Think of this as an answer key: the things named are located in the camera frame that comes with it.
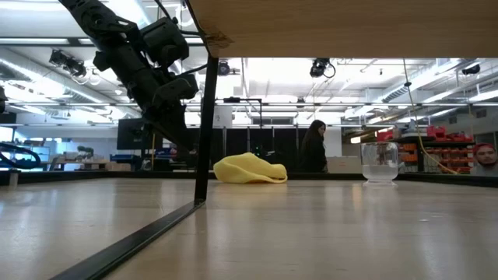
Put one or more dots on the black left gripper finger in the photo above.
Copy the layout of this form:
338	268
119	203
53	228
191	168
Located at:
163	130
183	132

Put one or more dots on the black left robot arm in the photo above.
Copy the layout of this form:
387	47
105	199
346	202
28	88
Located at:
97	19

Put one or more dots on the shelf rack with red bins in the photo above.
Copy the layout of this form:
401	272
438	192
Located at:
447	149

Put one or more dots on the black monitor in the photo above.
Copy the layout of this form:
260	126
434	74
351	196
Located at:
130	134

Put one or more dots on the black partition panels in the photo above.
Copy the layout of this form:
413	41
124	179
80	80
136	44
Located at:
241	142

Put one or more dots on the black ceiling spotlight cluster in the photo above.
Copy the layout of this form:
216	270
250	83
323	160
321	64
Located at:
70	64

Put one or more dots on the yellow cloth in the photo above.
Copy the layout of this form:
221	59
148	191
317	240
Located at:
249	169

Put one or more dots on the person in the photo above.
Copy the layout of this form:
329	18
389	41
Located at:
485	157
313	151

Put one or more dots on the cardboard box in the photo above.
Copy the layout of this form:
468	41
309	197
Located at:
344	165

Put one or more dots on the clear glass cup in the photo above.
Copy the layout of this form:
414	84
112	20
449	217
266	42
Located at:
379	163

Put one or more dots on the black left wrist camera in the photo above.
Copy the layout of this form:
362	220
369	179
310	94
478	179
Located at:
177	88

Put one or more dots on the black ceiling camera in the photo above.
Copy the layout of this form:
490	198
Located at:
223	68
319	67

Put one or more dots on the black aluminium table frame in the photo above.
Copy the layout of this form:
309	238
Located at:
78	176

